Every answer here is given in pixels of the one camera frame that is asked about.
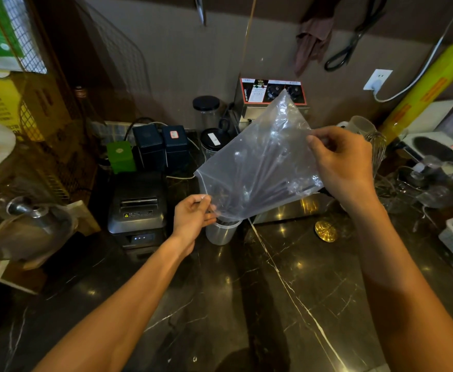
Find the person's left hand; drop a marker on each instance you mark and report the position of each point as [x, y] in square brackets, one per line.
[187, 220]

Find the person's right hand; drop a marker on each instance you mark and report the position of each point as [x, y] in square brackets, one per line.
[346, 166]

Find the person's left thumb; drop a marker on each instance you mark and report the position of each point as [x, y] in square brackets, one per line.
[201, 200]

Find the person's right thumb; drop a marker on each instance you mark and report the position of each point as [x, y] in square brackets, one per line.
[316, 147]

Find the clear plastic bag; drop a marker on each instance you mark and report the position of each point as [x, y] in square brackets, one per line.
[265, 158]

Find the person's left forearm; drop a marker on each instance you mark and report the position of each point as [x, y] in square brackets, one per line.
[125, 309]

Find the person's right forearm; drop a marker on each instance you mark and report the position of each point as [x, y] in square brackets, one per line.
[400, 290]

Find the metal cup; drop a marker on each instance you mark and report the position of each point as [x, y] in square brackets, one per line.
[220, 233]

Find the clear measuring cup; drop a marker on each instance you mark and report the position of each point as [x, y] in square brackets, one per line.
[360, 124]

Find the dark blue tin box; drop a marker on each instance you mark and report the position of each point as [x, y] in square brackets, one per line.
[176, 147]
[148, 145]

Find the glass jar with black lid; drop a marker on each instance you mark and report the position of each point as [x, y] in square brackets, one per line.
[213, 141]
[207, 112]

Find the bundle of black straws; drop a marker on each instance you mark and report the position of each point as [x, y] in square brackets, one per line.
[257, 178]

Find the metal whisk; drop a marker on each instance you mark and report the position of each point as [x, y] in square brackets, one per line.
[379, 151]

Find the grey receipt printer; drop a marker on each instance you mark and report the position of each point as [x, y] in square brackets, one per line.
[137, 207]

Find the stainless steel countertop appliance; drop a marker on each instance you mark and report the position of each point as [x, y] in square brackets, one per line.
[255, 98]

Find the gold round disc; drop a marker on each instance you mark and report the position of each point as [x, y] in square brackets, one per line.
[326, 231]

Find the green box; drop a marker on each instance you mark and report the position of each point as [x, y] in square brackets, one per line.
[121, 156]

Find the brown hanging cloth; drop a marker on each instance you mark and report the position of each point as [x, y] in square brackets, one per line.
[313, 42]

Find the white electric scale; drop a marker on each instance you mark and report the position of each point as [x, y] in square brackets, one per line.
[435, 149]

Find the yellow cling wrap roll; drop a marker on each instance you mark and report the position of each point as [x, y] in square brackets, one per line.
[424, 91]

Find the clear blender jug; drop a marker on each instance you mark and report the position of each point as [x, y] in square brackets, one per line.
[435, 182]

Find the glass pot lid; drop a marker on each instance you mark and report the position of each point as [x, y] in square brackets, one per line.
[32, 232]

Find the hanging metal utensil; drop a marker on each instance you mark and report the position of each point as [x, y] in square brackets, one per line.
[200, 11]

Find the white wall socket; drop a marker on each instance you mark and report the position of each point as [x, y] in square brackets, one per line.
[377, 79]

